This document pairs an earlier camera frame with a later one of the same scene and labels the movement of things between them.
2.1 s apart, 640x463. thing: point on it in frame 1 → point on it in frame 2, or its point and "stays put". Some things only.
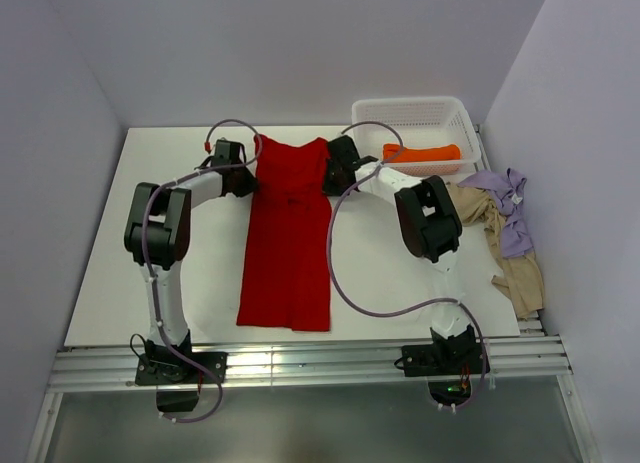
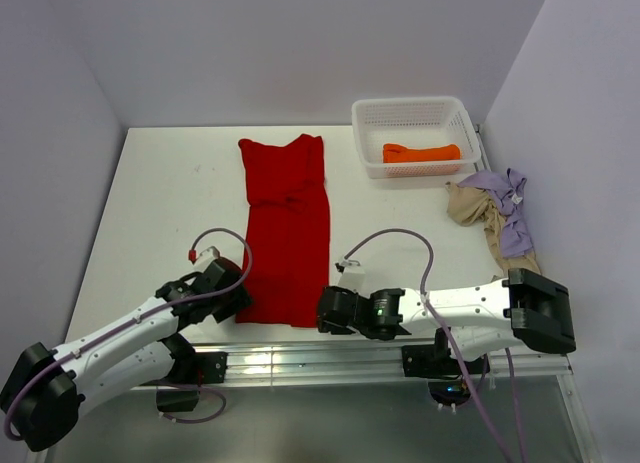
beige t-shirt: [519, 279] stays put
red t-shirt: [288, 272] stays put
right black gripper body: [333, 184] → [326, 325]
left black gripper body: [245, 182] → [225, 305]
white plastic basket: [407, 120] stays put
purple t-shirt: [508, 189] stays put
